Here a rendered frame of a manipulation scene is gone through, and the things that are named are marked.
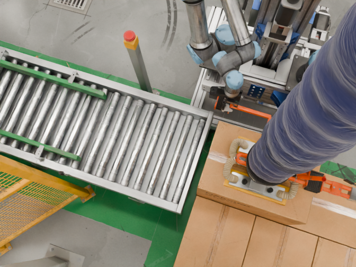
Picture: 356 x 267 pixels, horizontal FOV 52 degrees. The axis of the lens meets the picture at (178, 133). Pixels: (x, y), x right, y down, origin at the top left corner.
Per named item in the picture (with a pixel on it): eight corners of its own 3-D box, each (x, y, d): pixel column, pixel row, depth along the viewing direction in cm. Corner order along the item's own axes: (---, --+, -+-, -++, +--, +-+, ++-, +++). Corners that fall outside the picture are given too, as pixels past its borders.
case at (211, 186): (196, 194, 238) (197, 187, 199) (214, 137, 247) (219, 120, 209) (287, 225, 231) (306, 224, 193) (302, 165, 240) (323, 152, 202)
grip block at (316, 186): (301, 188, 188) (304, 187, 182) (306, 170, 190) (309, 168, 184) (318, 194, 187) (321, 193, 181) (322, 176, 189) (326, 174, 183)
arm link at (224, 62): (230, 52, 177) (242, 71, 174) (210, 62, 176) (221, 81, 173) (232, 44, 169) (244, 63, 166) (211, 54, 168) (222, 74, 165)
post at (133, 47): (144, 100, 314) (123, 42, 217) (147, 92, 316) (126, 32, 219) (151, 102, 313) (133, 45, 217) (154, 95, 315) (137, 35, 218)
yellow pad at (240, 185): (223, 185, 199) (223, 184, 194) (228, 168, 202) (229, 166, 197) (284, 205, 195) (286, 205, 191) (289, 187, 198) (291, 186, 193)
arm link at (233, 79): (238, 65, 164) (247, 80, 162) (235, 75, 175) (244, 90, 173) (222, 72, 164) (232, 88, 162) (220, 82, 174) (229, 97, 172)
